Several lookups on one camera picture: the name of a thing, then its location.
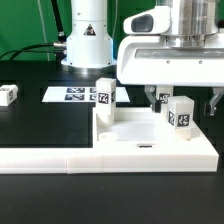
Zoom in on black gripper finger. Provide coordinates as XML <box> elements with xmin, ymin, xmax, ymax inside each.
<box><xmin>204</xmin><ymin>87</ymin><xmax>224</xmax><ymax>116</ymax></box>
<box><xmin>144</xmin><ymin>85</ymin><xmax>161</xmax><ymax>113</ymax></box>

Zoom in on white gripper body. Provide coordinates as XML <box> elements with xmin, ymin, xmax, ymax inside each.
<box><xmin>117</xmin><ymin>32</ymin><xmax>224</xmax><ymax>87</ymax></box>

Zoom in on white square tabletop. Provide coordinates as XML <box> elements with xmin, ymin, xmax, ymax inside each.
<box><xmin>93</xmin><ymin>107</ymin><xmax>200</xmax><ymax>148</ymax></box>

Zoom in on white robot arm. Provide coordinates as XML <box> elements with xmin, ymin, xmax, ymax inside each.
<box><xmin>62</xmin><ymin>0</ymin><xmax>224</xmax><ymax>115</ymax></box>

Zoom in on white L-shaped obstacle fence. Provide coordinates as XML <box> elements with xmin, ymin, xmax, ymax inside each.
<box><xmin>0</xmin><ymin>131</ymin><xmax>219</xmax><ymax>174</ymax></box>

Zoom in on white tag marker sheet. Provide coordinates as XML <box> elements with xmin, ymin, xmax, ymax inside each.
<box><xmin>41</xmin><ymin>86</ymin><xmax>131</xmax><ymax>103</ymax></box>

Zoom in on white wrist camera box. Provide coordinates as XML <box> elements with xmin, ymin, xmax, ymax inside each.
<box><xmin>123</xmin><ymin>6</ymin><xmax>171</xmax><ymax>35</ymax></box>

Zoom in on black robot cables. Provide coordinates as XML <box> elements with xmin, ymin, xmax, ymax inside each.
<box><xmin>0</xmin><ymin>0</ymin><xmax>69</xmax><ymax>62</ymax></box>

